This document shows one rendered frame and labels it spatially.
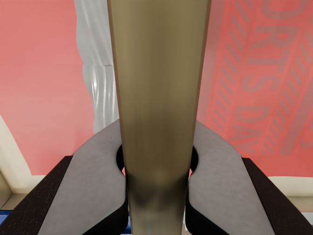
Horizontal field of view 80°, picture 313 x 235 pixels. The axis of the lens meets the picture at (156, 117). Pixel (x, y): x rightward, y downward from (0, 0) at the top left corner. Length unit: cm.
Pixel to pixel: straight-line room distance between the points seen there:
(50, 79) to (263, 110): 30
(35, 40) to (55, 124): 12
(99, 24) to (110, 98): 9
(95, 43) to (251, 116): 24
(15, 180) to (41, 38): 28
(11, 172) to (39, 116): 15
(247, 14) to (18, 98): 32
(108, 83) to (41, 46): 9
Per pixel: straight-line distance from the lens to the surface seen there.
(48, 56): 29
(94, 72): 26
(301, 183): 46
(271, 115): 33
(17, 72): 32
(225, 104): 29
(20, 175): 44
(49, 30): 28
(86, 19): 25
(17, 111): 35
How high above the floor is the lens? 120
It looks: 60 degrees down
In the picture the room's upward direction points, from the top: 179 degrees counter-clockwise
